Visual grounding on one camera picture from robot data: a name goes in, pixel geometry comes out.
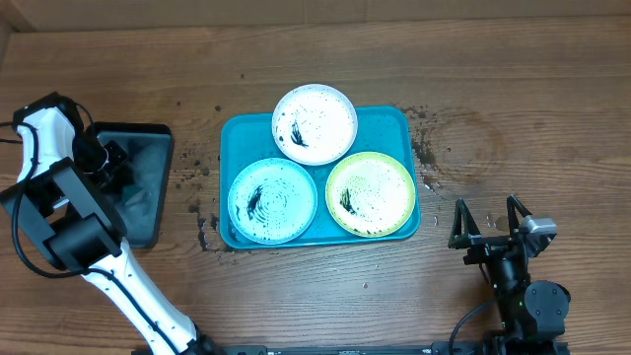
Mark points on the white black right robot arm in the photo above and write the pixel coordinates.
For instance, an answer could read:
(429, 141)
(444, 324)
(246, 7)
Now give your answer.
(532, 313)

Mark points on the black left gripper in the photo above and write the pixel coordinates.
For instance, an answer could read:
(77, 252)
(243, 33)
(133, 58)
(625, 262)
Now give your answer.
(120, 157)

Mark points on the teal grey sponge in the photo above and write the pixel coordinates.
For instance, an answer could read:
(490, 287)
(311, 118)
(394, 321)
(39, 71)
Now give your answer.
(132, 194)

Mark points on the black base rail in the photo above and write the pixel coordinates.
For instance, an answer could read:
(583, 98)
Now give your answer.
(436, 348)

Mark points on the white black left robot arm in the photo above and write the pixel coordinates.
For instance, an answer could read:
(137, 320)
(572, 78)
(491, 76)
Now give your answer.
(88, 194)

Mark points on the white speckled plate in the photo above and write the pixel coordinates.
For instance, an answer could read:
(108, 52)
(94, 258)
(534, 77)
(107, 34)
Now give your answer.
(314, 125)

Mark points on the yellow green speckled plate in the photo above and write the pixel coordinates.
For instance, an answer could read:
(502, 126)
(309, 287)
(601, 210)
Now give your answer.
(370, 194)

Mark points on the light blue speckled plate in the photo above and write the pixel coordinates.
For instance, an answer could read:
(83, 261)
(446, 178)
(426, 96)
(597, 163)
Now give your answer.
(272, 201)

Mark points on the black rectangular water bin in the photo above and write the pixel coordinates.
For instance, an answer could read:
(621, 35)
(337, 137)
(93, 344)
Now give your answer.
(149, 148)

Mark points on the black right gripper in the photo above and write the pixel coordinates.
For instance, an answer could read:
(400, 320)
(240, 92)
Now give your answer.
(485, 246)

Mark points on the teal plastic tray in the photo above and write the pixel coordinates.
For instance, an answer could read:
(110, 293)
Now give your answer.
(247, 138)

